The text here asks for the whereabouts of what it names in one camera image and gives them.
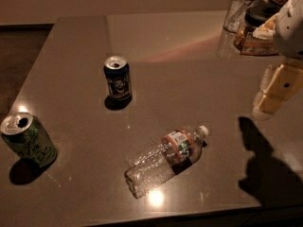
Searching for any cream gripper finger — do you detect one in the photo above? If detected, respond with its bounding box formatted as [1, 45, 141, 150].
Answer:
[259, 65, 277, 92]
[252, 62, 303, 120]

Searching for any blue pepsi can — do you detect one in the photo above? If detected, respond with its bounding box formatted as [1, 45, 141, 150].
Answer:
[103, 56, 132, 101]

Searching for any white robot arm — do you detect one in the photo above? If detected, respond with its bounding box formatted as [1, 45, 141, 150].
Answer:
[252, 0, 303, 120]

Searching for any clear plastic water bottle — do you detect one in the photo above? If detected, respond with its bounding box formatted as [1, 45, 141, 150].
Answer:
[124, 126, 209, 199]

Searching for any green soda can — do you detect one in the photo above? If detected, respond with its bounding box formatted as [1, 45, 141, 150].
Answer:
[1, 113, 58, 167]

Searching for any snack packet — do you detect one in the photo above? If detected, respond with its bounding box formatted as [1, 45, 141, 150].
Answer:
[241, 14, 278, 56]

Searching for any black lidded nut jar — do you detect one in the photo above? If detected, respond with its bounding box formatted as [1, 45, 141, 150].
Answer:
[234, 5, 276, 50]

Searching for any clear glass jar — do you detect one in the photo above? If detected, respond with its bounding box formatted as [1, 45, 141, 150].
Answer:
[223, 0, 258, 33]

